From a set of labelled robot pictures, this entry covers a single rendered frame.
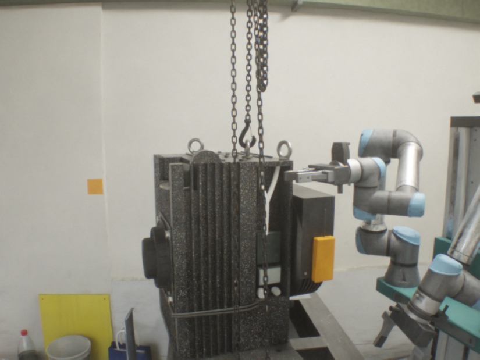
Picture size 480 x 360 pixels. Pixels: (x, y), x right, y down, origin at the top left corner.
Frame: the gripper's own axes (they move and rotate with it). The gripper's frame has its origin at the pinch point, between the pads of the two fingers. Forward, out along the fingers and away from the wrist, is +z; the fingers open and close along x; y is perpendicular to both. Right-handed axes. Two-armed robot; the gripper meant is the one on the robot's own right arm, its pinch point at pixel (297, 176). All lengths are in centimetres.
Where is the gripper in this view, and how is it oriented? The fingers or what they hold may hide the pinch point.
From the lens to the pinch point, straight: 106.1
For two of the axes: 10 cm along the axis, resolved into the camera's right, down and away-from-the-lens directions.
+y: 0.4, 9.9, 1.2
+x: -4.1, -0.9, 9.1
